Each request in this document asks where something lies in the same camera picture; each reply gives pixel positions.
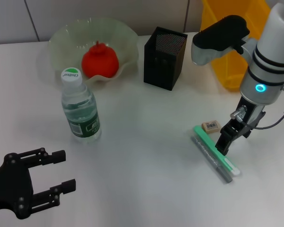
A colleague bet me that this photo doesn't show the right gripper cable with plug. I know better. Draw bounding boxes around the right gripper cable with plug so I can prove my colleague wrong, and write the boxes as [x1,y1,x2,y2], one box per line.
[230,85,284,130]

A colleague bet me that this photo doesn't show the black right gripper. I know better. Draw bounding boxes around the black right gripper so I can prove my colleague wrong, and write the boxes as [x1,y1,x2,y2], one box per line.
[215,96,267,156]

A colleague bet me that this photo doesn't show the clear bottle with green label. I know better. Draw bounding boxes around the clear bottle with green label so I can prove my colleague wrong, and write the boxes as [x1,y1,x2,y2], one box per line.
[61,67,102,144]

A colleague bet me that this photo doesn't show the yellow plastic bin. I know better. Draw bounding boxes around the yellow plastic bin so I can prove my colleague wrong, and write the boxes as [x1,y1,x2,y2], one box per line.
[201,0,272,92]

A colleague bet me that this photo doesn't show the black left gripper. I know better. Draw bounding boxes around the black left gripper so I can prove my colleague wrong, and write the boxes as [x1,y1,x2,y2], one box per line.
[0,148,77,220]

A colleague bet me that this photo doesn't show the beige eraser with barcode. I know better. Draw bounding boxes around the beige eraser with barcode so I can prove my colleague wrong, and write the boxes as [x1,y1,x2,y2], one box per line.
[201,120,221,134]

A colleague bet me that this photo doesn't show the grey marker pen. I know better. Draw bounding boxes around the grey marker pen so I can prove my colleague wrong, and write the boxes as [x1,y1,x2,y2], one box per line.
[190,136,233,183]

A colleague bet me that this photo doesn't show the mint green pen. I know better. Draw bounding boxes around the mint green pen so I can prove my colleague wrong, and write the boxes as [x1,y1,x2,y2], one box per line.
[193,125,241,176]

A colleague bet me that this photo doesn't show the red-orange toy orange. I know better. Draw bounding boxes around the red-orange toy orange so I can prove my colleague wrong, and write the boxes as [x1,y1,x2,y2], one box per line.
[81,40,120,79]

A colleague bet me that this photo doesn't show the translucent wavy glass fruit bowl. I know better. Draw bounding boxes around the translucent wavy glass fruit bowl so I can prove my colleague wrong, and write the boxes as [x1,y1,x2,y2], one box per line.
[48,17,140,84]

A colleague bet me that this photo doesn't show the black mesh pen holder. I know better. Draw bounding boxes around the black mesh pen holder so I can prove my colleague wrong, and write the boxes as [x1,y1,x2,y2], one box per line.
[143,26,188,91]

